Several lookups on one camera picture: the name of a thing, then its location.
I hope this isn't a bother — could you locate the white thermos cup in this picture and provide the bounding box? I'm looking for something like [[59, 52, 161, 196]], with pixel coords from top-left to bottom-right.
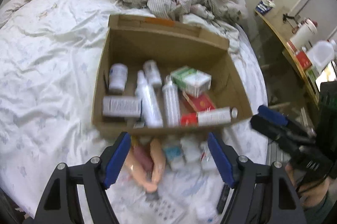
[[288, 18, 318, 52]]

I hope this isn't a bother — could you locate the white floral bed sheet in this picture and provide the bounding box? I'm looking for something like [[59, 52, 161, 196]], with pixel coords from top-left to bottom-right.
[[0, 0, 269, 224]]

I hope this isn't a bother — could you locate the white bottle blue logo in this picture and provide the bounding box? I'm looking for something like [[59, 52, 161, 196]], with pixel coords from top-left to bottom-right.
[[108, 63, 128, 92]]

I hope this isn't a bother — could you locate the black remote control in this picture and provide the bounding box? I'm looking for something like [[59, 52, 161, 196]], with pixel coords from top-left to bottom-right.
[[217, 184, 230, 214]]

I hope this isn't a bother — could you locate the blue white tissue pack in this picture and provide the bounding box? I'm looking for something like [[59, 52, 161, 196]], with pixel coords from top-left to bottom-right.
[[255, 0, 275, 15]]

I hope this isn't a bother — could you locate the person's right hand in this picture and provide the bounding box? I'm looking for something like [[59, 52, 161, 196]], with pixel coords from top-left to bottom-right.
[[297, 178, 331, 208]]

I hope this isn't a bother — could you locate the white bottle teal label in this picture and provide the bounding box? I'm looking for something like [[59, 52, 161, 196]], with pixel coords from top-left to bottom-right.
[[163, 145, 186, 172]]

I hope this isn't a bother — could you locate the pink perfume bottle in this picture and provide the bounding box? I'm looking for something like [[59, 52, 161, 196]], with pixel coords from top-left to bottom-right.
[[133, 144, 154, 174]]

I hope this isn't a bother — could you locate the translucent plastic jug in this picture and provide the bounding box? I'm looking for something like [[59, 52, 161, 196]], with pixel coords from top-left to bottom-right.
[[306, 40, 337, 74]]

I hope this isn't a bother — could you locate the brown cardboard box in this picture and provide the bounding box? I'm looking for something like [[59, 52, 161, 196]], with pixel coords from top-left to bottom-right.
[[92, 15, 253, 138]]

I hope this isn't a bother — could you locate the white bottle with barcode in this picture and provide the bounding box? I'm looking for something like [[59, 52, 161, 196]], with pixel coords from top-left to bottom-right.
[[143, 60, 162, 88]]

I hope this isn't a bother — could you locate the white blue medicine box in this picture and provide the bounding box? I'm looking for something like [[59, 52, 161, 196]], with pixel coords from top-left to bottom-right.
[[102, 96, 142, 118]]

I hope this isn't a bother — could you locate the red medicine box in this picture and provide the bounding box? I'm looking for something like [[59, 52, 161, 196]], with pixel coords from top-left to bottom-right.
[[181, 92, 216, 113]]

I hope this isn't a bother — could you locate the wooden side table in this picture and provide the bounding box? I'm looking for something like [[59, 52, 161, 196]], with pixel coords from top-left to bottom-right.
[[254, 7, 319, 107]]

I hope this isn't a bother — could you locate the red white long box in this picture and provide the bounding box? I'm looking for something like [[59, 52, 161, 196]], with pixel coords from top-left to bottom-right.
[[181, 107, 231, 126]]

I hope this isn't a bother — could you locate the green and white medicine box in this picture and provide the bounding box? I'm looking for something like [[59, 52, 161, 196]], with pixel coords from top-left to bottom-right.
[[170, 66, 212, 98]]

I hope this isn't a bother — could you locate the small white capped bottle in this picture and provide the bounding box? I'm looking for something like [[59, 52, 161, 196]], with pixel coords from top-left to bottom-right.
[[231, 107, 238, 119]]

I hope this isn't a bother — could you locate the clear ribbed plastic bottle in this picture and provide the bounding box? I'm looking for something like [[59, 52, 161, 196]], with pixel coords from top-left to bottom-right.
[[162, 76, 181, 127]]

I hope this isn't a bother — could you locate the tall white spray bottle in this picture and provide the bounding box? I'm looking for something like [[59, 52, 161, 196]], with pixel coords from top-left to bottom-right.
[[135, 70, 163, 128]]

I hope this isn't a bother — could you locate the beige hand grip exerciser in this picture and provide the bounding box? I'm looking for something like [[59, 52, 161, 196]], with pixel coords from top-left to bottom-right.
[[124, 136, 166, 202]]

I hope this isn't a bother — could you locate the white bottle red logo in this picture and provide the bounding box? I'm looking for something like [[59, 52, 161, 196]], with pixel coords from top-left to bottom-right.
[[180, 136, 202, 163]]

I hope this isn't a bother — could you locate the blister pill sheet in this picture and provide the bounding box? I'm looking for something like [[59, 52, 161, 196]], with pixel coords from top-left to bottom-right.
[[135, 194, 186, 223]]

